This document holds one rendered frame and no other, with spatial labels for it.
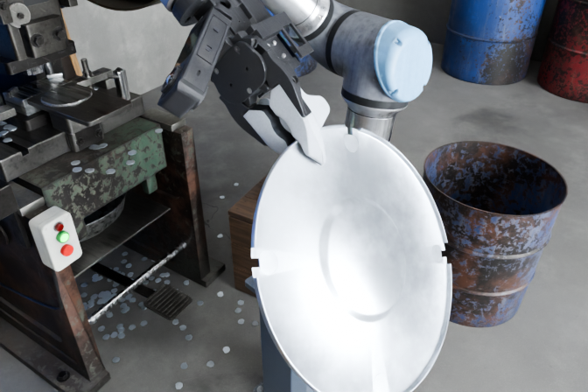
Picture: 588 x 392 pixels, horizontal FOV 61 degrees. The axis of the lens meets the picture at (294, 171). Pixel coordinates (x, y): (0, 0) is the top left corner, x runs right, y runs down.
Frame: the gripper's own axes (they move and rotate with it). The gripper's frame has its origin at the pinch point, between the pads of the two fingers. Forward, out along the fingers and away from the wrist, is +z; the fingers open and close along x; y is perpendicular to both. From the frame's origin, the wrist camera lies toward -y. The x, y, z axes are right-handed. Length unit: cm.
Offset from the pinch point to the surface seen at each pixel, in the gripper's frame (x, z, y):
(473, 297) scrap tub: 56, 73, 85
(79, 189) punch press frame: 90, -24, 23
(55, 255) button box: 85, -13, 7
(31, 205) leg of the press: 84, -25, 9
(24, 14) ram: 71, -62, 30
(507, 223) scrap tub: 32, 54, 86
